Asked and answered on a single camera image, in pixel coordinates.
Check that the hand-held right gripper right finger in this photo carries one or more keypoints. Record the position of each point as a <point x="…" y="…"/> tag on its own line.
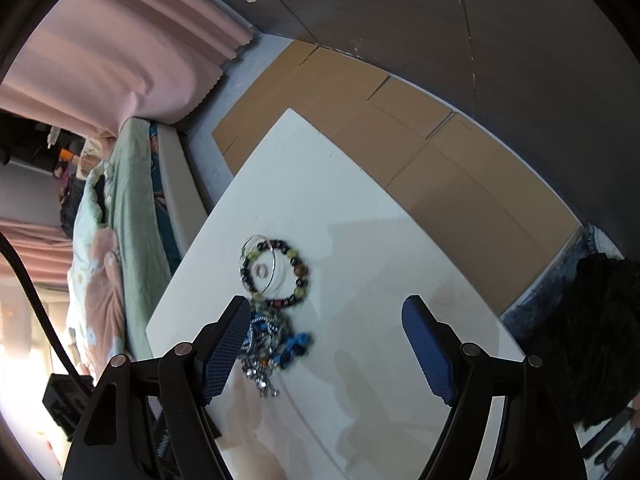
<point x="430" y="355"/>

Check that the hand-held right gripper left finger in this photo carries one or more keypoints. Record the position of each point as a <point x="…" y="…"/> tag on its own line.
<point x="227" y="340"/>

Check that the blue and silver charm jewelry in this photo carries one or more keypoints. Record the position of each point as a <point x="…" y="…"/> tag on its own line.
<point x="272" y="342"/>

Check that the thin silver hoop bangle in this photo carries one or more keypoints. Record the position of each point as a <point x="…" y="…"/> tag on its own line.
<point x="275" y="272"/>

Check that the white table board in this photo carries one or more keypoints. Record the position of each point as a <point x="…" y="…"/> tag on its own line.
<point x="350" y="280"/>

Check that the blue grey rug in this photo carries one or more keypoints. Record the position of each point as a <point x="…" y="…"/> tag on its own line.
<point x="560" y="280"/>

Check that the bed with green blanket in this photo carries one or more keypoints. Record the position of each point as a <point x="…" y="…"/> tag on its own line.
<point x="107" y="240"/>

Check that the beige mattress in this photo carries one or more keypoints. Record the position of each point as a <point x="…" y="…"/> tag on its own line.
<point x="181" y="185"/>

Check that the black fuzzy cloth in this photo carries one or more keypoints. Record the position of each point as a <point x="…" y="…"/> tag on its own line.
<point x="595" y="340"/>

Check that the black box device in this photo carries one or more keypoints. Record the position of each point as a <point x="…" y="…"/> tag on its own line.
<point x="67" y="400"/>

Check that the flattened brown cardboard sheet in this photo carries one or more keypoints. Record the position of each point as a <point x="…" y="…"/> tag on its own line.
<point x="450" y="175"/>

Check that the pink curtain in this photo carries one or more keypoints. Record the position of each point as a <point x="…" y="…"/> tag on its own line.
<point x="115" y="40"/>

